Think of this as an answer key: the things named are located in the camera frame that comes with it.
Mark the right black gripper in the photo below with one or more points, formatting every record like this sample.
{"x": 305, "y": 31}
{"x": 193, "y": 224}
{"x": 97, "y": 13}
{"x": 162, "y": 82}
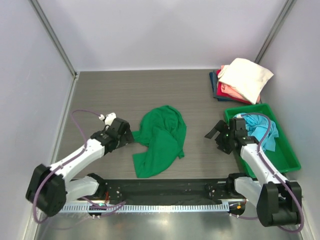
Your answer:
{"x": 219, "y": 127}

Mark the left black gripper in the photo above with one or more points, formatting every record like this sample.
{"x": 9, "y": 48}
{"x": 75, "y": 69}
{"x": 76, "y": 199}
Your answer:
{"x": 127, "y": 137}

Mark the green t shirt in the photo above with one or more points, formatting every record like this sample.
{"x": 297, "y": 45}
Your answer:
{"x": 163, "y": 131}

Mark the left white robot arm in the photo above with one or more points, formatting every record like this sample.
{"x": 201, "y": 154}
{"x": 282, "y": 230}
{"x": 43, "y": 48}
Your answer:
{"x": 51, "y": 187}

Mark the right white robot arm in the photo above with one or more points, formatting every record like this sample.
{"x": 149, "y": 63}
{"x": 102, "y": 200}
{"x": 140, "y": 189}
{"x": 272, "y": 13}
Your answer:
{"x": 277, "y": 200}

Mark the light blue t shirt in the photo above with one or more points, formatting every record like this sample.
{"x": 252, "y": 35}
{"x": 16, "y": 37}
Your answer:
{"x": 263, "y": 129}

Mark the folded red t shirt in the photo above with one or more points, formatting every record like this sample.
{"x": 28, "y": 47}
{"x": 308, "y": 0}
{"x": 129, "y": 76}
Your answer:
{"x": 219, "y": 92}

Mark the folded pink t shirt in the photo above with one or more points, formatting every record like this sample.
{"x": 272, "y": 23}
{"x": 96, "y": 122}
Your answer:
{"x": 229, "y": 90}

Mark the folded navy t shirt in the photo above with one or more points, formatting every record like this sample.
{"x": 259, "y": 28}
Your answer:
{"x": 213, "y": 80}

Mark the folded cream t shirt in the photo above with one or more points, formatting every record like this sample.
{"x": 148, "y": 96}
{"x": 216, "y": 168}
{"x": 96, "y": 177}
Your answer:
{"x": 246, "y": 77}

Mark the green plastic tray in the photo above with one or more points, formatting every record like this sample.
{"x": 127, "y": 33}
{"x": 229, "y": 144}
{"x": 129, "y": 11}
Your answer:
{"x": 283, "y": 158}

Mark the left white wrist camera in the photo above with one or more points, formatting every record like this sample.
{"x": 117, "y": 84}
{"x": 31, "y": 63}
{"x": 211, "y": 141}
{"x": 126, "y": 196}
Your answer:
{"x": 108, "y": 119}

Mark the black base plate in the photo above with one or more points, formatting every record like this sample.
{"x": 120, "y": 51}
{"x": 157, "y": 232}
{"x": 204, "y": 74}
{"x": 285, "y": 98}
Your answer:
{"x": 167, "y": 192}

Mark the slotted white cable duct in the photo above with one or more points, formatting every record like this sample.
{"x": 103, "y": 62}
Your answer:
{"x": 83, "y": 207}

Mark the right aluminium frame post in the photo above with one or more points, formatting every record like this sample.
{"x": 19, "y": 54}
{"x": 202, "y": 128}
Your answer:
{"x": 275, "y": 29}

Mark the aluminium frame post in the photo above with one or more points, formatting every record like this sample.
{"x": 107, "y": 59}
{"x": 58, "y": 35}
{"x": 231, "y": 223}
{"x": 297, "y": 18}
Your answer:
{"x": 275, "y": 29}
{"x": 52, "y": 35}

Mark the left aluminium frame post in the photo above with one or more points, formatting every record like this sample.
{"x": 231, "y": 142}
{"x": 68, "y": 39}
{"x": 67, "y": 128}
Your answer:
{"x": 52, "y": 35}

